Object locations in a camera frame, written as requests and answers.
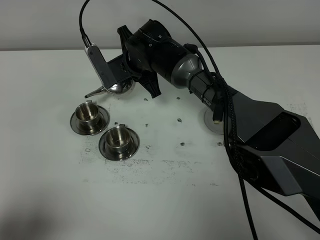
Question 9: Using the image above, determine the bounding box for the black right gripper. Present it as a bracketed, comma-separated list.
[107, 19, 193, 98]

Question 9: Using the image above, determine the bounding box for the black and grey right robot arm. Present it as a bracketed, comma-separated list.
[105, 20, 320, 215]

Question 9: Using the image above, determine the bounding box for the far stainless steel saucer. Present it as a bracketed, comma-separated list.
[69, 105, 110, 136]

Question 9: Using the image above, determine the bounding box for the far stainless steel teacup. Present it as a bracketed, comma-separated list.
[74, 101, 100, 126]

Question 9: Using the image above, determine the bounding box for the stainless steel teacup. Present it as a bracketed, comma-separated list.
[74, 101, 100, 126]
[104, 124, 131, 153]

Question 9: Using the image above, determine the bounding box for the near stainless steel teacup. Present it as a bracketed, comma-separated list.
[104, 124, 131, 153]

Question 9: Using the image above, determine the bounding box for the near stainless steel saucer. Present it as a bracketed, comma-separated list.
[98, 125, 140, 161]

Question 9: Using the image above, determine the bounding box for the stainless steel teapot saucer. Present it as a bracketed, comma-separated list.
[203, 108, 224, 135]

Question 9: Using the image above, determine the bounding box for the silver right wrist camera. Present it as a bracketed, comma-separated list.
[85, 45, 118, 89]

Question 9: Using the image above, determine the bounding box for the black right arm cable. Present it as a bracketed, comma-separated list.
[79, 0, 320, 240]

